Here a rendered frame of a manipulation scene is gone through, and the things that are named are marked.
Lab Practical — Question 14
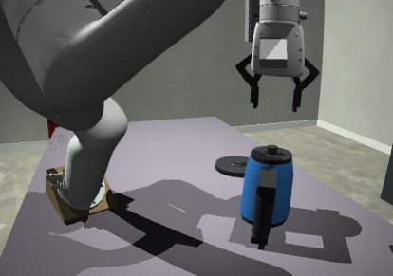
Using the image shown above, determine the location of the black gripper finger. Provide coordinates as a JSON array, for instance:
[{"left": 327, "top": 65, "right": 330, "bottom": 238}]
[
  {"left": 292, "top": 58, "right": 319, "bottom": 112},
  {"left": 235, "top": 54, "right": 262, "bottom": 108}
]

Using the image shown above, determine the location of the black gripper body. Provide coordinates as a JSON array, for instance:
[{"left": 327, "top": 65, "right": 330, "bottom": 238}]
[{"left": 252, "top": 20, "right": 305, "bottom": 78}]

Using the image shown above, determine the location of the dark grey round disk with central stud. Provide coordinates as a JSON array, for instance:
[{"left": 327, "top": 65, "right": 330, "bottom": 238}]
[{"left": 215, "top": 156, "right": 249, "bottom": 177}]

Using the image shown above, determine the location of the blue kettle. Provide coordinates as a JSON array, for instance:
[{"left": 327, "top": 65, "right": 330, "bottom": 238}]
[{"left": 240, "top": 145, "right": 293, "bottom": 245}]

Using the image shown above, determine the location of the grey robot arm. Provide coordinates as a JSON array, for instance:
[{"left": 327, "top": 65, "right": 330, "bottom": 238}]
[{"left": 0, "top": 0, "right": 225, "bottom": 210}]

